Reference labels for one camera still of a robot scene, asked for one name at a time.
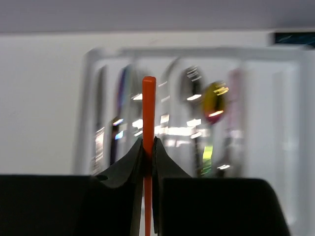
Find silver ornate knife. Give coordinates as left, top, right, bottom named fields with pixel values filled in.
left=91, top=66, right=106, bottom=175

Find orange chopstick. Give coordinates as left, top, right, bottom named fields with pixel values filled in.
left=142, top=76, right=156, bottom=236

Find iridescent purple knife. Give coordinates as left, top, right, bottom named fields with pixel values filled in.
left=109, top=64, right=132, bottom=165

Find blue table label right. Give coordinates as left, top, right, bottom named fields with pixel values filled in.
left=272, top=31, right=315, bottom=49

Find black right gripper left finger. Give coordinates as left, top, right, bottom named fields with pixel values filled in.
left=0, top=139, right=143, bottom=236

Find purple bowl ornate spoon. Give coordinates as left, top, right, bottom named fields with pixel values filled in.
left=201, top=81, right=229, bottom=177

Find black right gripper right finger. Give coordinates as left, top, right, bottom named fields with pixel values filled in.
left=152, top=138, right=290, bottom=236

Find black patterned handle spoon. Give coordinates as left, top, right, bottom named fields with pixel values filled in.
left=180, top=65, right=202, bottom=177

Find teal handled fork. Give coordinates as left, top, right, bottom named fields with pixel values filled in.
left=129, top=68, right=143, bottom=140

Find black patterned handle fork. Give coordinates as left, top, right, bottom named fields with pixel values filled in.
left=158, top=57, right=180, bottom=141

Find white divided cutlery tray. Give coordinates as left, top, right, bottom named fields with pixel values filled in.
left=73, top=47, right=305, bottom=180

